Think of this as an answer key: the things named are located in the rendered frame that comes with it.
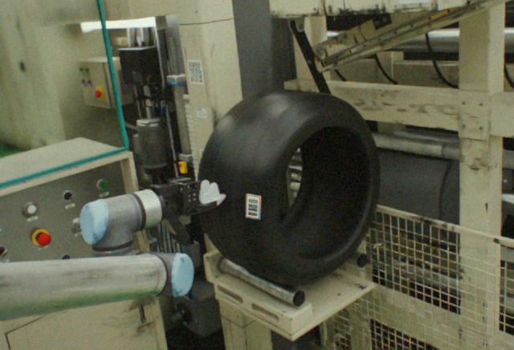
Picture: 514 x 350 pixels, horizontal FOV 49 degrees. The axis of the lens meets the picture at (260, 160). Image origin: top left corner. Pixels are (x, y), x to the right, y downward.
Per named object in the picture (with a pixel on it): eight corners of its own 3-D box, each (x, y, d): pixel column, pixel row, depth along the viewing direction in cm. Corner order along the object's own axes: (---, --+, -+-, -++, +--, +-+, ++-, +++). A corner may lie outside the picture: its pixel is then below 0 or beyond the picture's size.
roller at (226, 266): (220, 273, 184) (216, 262, 182) (230, 264, 186) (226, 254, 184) (297, 310, 158) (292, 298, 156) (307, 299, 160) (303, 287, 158)
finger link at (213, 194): (231, 180, 145) (201, 187, 139) (232, 202, 147) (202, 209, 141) (224, 177, 148) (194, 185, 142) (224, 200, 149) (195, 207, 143)
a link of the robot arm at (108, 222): (79, 244, 128) (73, 201, 127) (129, 231, 136) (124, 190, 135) (97, 251, 121) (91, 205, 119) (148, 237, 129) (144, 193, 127)
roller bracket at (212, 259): (206, 282, 184) (202, 254, 181) (293, 238, 208) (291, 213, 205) (212, 285, 181) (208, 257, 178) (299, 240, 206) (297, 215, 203)
